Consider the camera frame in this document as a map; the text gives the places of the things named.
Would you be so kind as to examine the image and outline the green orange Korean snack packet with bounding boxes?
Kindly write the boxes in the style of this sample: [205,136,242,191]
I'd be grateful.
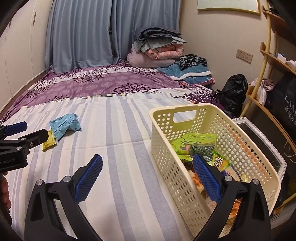
[212,150,230,171]

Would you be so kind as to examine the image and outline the green long snack packet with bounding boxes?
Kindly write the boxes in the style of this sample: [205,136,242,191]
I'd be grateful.
[171,133,217,162]

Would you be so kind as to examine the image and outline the person's left hand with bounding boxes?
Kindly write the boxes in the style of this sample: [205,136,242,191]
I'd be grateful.
[1,172,11,209]

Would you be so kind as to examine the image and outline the yellow small snack packet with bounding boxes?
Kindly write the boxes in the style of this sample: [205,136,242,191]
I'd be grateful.
[42,130,57,151]

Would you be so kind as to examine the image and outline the light blue snack packet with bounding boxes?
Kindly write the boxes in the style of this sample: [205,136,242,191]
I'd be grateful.
[49,113,81,141]

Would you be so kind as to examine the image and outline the white framed mirror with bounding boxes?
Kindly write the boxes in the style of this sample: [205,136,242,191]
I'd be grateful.
[232,117,287,182]

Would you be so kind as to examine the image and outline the orange red snack packet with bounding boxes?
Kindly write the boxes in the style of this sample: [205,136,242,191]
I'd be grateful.
[189,171,205,194]

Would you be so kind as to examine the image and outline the white wardrobe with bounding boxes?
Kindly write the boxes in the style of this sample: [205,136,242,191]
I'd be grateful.
[1,1,53,110]

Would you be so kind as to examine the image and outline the purple floral bedspread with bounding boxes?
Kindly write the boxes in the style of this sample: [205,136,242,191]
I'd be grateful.
[1,61,215,123]

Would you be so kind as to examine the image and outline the cream perforated plastic basket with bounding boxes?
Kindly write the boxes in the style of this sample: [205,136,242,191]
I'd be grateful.
[149,103,281,236]

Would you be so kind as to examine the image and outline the blue curtain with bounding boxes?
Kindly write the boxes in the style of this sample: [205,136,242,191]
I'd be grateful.
[45,1,181,74]

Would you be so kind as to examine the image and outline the black Lanwei shopping bag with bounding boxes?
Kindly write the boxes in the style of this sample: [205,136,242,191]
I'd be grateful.
[264,72,296,142]

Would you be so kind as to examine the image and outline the black plastic bag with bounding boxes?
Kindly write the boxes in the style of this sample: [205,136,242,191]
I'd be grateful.
[211,74,248,118]

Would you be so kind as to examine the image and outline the bamboo shelf unit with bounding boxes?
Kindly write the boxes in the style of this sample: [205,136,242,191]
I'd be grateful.
[240,1,295,151]

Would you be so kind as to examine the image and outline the pink clothes on shelf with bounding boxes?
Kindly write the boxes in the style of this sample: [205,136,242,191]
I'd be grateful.
[255,78,276,106]

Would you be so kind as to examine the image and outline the stack of folded quilts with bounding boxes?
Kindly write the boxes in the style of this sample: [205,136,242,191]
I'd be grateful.
[126,27,186,68]

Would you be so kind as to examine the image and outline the blue white folded blanket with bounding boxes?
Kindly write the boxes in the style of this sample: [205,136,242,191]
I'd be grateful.
[157,54,215,86]

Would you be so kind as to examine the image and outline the wall socket plate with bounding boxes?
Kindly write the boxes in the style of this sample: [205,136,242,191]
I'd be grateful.
[236,49,253,64]

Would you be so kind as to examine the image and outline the wall picture frame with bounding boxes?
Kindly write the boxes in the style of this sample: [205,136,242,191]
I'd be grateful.
[197,0,261,15]

